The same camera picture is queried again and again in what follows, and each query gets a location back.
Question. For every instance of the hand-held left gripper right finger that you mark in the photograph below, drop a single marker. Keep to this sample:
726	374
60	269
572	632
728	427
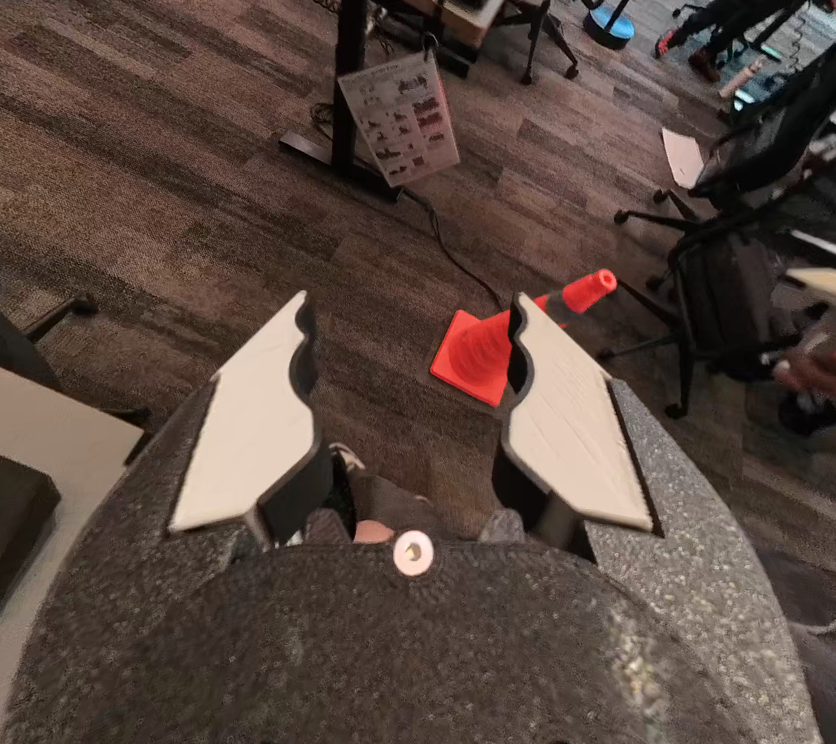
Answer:
575	430

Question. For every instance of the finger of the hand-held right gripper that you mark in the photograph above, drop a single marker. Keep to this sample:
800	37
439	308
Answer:
813	279

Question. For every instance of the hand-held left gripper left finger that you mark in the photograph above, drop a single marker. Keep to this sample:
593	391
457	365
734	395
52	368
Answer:
248	430

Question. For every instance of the person's right hand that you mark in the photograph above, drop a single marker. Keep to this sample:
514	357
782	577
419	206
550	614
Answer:
810	373

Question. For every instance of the black office chair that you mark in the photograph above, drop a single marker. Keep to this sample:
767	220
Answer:
725	286

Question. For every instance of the orange traffic cone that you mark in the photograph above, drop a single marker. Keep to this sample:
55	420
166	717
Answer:
477	358

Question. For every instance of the white cardboard piece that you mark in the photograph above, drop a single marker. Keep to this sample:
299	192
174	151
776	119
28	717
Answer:
682	159

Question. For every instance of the laminated picture sheet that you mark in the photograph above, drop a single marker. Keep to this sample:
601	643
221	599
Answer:
405	117

